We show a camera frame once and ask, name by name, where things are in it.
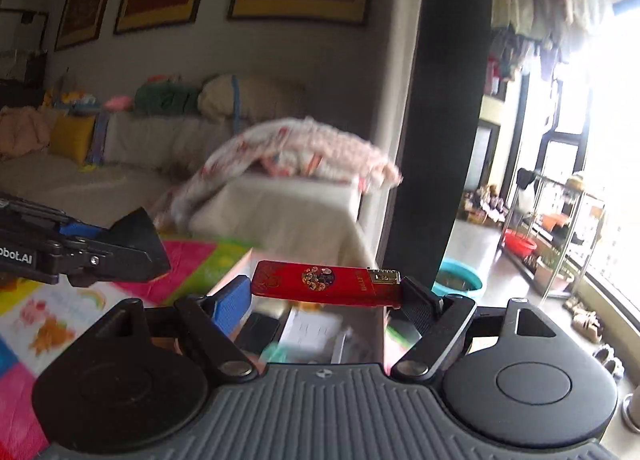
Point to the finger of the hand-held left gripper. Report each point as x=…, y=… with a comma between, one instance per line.
x=77, y=231
x=90, y=260

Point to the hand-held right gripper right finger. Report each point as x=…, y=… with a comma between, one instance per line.
x=420, y=305

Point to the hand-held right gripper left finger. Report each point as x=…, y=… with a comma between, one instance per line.
x=232, y=305

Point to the red rectangular box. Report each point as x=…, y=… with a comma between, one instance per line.
x=320, y=282

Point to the flat black item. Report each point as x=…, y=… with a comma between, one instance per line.
x=257, y=332

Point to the teal plastic basin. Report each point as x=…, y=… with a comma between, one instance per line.
x=457, y=282

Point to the duck printed blanket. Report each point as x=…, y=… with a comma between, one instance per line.
x=30, y=310

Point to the white printed paper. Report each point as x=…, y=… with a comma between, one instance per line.
x=310, y=330

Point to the yellow cushion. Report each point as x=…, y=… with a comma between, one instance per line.
x=72, y=138

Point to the blue patterned cloth strip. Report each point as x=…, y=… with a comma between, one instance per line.
x=98, y=138

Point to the beige covered sofa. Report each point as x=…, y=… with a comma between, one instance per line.
x=270, y=210

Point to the pink garment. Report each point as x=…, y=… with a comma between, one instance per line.
x=22, y=133

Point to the red plastic basin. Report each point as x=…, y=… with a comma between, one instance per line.
x=520, y=242

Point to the colourful plush toy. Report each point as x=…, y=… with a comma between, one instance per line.
x=75, y=100

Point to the small pink cushion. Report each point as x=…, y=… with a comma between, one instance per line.
x=118, y=103

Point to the metal rack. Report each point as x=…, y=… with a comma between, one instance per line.
x=555, y=240

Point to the green plush pillow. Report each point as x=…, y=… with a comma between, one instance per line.
x=167, y=99

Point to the floral printed blanket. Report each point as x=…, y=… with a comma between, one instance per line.
x=280, y=150

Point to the row of shoes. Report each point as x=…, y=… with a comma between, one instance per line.
x=592, y=325

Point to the glass display cabinet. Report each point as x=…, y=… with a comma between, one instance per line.
x=22, y=55

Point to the beige pillow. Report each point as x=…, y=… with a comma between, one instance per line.
x=260, y=93

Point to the white cup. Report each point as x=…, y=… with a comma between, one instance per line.
x=631, y=412

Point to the teal plastic frame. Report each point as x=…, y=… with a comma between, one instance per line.
x=274, y=352

